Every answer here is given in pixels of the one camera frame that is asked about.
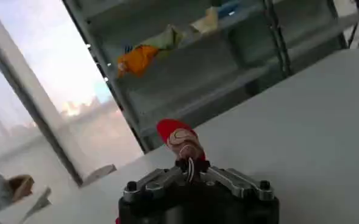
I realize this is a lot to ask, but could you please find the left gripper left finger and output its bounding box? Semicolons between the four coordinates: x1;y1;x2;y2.
123;157;194;204

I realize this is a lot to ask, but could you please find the red cloth shirt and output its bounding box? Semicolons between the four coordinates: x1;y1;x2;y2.
156;118;207;163

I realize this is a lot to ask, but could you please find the grey metal shelf with cloths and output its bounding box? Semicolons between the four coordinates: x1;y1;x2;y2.
63;0;290;153

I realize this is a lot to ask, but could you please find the black window frame post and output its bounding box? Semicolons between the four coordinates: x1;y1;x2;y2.
0;5;85;187

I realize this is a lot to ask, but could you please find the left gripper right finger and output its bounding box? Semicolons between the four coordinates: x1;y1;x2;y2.
193;159;275;201

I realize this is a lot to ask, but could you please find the white side desk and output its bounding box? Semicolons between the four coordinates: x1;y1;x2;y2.
0;187;52;224

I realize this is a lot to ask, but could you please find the black partition frame post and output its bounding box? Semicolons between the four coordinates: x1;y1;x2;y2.
263;0;293;79

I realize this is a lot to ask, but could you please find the empty grey metal shelf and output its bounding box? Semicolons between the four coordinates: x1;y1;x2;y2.
273;0;350;77

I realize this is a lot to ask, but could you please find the brown wooden chair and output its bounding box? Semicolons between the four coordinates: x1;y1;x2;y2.
7;174;35;202

